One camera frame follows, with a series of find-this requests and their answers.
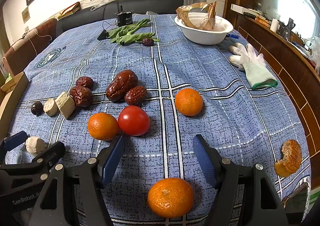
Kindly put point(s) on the wooden cabinet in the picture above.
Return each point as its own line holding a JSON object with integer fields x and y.
{"x": 282, "y": 66}

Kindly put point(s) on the white flat box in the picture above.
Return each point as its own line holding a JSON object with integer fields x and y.
{"x": 240, "y": 8}

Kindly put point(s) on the black power adapter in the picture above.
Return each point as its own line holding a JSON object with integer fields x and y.
{"x": 102, "y": 35}

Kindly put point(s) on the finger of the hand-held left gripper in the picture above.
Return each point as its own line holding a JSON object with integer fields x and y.
{"x": 15, "y": 139}
{"x": 50, "y": 152}

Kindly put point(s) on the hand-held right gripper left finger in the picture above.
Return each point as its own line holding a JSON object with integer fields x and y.
{"x": 113, "y": 158}

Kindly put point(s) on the white work glove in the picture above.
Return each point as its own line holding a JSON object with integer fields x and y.
{"x": 252, "y": 68}

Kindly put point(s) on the dark smartphone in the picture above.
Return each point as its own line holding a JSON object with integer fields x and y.
{"x": 297, "y": 197}

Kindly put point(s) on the small wall plaque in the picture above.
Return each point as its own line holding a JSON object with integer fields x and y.
{"x": 25, "y": 15}

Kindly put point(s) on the wrinkled red date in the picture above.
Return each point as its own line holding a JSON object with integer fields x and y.
{"x": 84, "y": 82}
{"x": 135, "y": 95}
{"x": 81, "y": 96}

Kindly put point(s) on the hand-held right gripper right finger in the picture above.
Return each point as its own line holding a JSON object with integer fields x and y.
{"x": 203, "y": 158}

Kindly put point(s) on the blue plaid tablecloth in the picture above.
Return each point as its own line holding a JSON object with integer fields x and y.
{"x": 225, "y": 116}

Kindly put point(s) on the black electronic device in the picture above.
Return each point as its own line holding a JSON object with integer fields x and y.
{"x": 124, "y": 18}

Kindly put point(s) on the red tomato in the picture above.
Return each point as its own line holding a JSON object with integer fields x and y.
{"x": 133, "y": 120}

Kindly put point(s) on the brown leather armchair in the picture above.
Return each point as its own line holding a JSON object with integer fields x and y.
{"x": 27, "y": 43}

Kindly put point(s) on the dark leather sofa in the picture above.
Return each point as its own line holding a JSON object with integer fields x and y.
{"x": 87, "y": 18}

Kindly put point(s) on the white paper roll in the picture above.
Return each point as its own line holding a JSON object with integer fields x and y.
{"x": 274, "y": 25}

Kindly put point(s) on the clear plastic cups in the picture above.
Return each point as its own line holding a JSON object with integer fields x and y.
{"x": 212, "y": 24}

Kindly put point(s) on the orange mandarin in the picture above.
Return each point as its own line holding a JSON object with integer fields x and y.
{"x": 170, "y": 197}
{"x": 103, "y": 126}
{"x": 188, "y": 101}

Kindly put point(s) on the large wood block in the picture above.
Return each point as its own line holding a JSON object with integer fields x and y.
{"x": 65, "y": 104}

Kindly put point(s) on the white bowl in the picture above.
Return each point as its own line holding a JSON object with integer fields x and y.
{"x": 205, "y": 35}

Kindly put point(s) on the small wood block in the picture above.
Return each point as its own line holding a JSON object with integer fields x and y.
{"x": 51, "y": 107}

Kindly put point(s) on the small dark round fruit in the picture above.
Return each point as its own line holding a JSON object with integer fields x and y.
{"x": 36, "y": 108}

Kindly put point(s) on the green cloth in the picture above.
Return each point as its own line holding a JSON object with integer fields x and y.
{"x": 125, "y": 37}

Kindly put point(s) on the translucent plastic bag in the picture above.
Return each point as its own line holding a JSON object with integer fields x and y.
{"x": 315, "y": 51}

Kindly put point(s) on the large smooth red date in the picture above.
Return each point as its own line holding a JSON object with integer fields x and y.
{"x": 121, "y": 85}

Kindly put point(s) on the red book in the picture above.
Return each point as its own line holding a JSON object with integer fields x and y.
{"x": 68, "y": 10}

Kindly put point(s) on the pale round ball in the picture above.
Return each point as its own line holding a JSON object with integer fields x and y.
{"x": 35, "y": 144}

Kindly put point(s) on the small dark red date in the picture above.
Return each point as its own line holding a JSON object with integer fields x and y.
{"x": 148, "y": 42}

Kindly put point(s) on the cardboard box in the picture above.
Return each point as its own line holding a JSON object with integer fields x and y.
{"x": 12, "y": 96}

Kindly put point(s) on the brown paper packaging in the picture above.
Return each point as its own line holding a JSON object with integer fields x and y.
{"x": 186, "y": 15}

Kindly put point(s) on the bitten brown pastry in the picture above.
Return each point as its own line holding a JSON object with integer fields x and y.
{"x": 291, "y": 157}

